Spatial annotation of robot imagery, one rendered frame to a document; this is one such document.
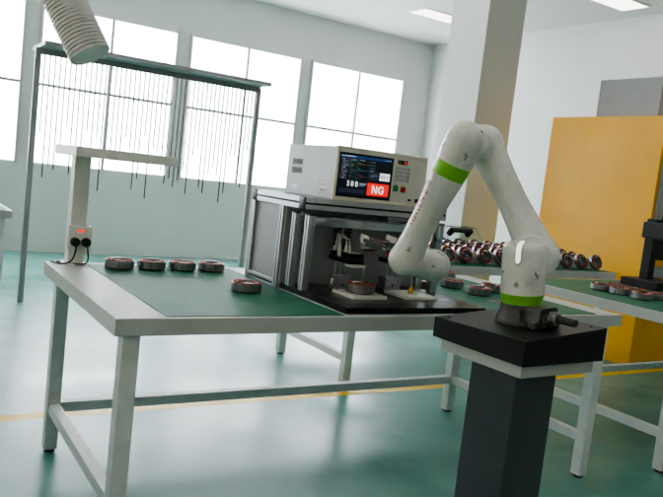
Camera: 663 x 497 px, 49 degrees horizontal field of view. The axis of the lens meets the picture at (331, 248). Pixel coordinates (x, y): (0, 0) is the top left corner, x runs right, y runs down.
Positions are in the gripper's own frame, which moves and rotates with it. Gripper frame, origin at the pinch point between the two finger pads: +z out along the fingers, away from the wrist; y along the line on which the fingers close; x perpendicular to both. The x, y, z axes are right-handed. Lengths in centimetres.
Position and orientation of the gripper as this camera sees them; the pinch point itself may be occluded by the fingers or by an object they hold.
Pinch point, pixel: (376, 239)
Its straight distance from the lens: 273.3
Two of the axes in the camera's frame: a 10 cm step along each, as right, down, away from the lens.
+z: -5.1, -2.7, 8.2
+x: 1.5, -9.6, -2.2
